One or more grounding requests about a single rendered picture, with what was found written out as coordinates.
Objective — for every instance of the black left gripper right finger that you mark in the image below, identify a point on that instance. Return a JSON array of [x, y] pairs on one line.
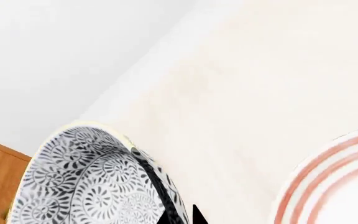
[[199, 217]]

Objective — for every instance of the black floral patterned bowl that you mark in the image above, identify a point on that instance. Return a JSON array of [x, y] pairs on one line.
[[89, 177]]

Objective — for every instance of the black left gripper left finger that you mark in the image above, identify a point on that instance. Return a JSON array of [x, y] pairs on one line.
[[162, 219]]

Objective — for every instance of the white plate with red rings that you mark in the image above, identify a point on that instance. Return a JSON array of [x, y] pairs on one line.
[[337, 182]]

